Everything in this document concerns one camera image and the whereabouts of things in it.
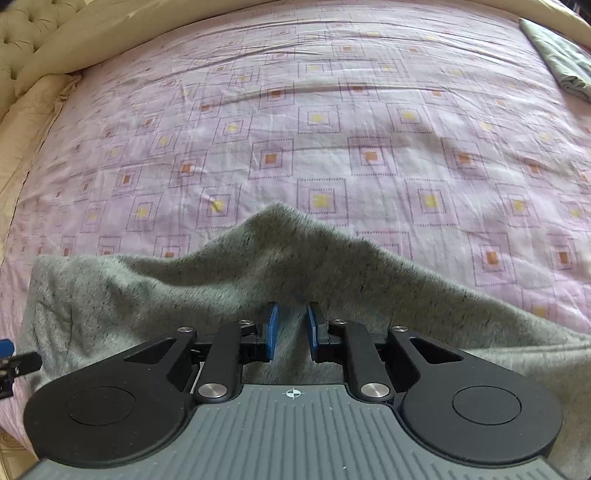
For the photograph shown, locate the grey speckled pants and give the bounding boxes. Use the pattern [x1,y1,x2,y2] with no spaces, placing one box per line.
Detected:
[16,204,590,479]

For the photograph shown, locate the folded green-grey garment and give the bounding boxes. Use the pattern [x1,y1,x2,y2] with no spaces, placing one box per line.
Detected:
[519,19,590,102]

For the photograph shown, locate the purple patterned bed sheet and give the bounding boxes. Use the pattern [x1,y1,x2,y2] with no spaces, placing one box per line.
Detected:
[0,0,591,444]

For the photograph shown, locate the beige pillow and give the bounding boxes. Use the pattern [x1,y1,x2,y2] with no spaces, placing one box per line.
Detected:
[1,75,81,244]

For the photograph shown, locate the beige tufted headboard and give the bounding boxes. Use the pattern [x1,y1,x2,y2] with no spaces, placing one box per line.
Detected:
[0,0,87,117]

